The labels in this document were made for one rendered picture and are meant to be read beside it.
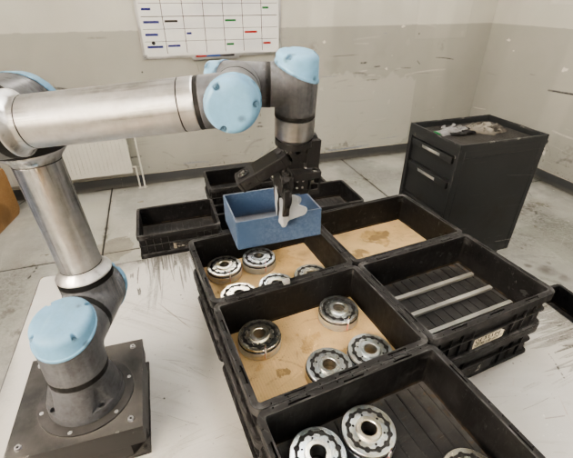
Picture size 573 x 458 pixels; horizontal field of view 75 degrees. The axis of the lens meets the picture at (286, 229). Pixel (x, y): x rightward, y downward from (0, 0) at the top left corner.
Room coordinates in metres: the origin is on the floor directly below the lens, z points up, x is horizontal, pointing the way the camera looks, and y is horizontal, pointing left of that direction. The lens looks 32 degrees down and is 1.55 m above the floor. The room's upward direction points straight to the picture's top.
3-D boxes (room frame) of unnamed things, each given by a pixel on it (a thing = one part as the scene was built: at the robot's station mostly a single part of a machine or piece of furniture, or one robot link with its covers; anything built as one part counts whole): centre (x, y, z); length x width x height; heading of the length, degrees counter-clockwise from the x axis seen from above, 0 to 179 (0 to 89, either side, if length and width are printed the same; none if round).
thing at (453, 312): (0.77, -0.43, 0.87); 0.40 x 0.30 x 0.11; 114
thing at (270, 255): (0.96, 0.09, 0.86); 0.10 x 0.10 x 0.01
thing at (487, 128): (2.27, -1.21, 0.88); 0.29 x 0.22 x 0.03; 108
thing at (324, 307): (0.72, -0.14, 0.86); 0.10 x 0.10 x 0.01
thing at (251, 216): (0.79, 0.04, 1.10); 0.20 x 0.15 x 0.07; 109
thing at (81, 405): (0.52, 0.44, 0.85); 0.15 x 0.15 x 0.10
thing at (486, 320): (0.77, -0.43, 0.92); 0.40 x 0.30 x 0.02; 114
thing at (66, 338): (0.53, 0.43, 0.97); 0.13 x 0.12 x 0.14; 3
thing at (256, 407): (0.61, -0.07, 0.92); 0.40 x 0.30 x 0.02; 114
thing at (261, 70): (0.67, 0.08, 1.42); 0.11 x 0.11 x 0.08; 3
